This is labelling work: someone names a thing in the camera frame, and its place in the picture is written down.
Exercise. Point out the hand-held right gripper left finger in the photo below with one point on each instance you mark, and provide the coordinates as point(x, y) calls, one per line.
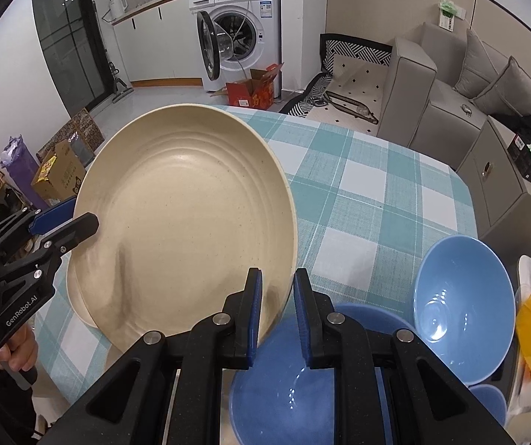
point(253, 329)

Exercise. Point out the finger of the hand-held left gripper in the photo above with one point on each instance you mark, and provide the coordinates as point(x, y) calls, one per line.
point(54, 218)
point(80, 227)

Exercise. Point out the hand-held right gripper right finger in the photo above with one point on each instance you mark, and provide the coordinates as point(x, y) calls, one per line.
point(301, 324)

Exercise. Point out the blue bowl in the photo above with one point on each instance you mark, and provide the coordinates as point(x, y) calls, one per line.
point(490, 405)
point(464, 287)
point(284, 394)

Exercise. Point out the beige plate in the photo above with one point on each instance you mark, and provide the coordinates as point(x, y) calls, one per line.
point(177, 213)
point(82, 308)

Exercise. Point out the person's left hand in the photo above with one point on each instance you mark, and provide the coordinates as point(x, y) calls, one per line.
point(22, 352)

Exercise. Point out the brown cardboard box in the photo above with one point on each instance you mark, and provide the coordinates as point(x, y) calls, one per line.
point(61, 176)

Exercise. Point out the purple bag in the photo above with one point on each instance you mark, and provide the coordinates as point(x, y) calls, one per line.
point(19, 171)

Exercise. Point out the brown patterned cardboard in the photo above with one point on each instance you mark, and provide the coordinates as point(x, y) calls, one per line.
point(86, 125)

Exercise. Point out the teal checkered tablecloth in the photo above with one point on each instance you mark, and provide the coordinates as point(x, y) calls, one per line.
point(376, 204)

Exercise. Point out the white floor mop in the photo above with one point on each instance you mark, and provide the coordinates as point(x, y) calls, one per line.
point(119, 88)

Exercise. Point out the dark glass door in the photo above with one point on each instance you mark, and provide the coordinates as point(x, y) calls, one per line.
point(61, 41)

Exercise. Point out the white counter cabinet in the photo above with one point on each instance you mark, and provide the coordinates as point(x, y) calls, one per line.
point(163, 46)

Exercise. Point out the red cardboard box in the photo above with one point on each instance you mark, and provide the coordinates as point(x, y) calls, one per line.
point(246, 95)

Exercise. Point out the white electric kettle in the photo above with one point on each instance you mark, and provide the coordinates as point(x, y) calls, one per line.
point(118, 7)

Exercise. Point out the grey side cabinet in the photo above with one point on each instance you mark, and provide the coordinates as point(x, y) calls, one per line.
point(497, 185)

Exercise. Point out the black white patterned mat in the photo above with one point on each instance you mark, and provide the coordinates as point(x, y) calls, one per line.
point(353, 79)

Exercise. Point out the grey sofa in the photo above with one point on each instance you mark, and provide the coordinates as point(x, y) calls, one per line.
point(409, 83)

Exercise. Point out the small metal object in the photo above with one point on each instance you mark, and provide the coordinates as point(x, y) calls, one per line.
point(467, 110)

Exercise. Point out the white washing machine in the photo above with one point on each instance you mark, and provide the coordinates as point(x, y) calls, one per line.
point(246, 9)

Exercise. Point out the grey cushion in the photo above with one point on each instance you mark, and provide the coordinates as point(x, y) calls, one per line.
point(511, 88)
point(476, 65)

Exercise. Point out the green white wall device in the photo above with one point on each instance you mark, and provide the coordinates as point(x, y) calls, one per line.
point(448, 18)

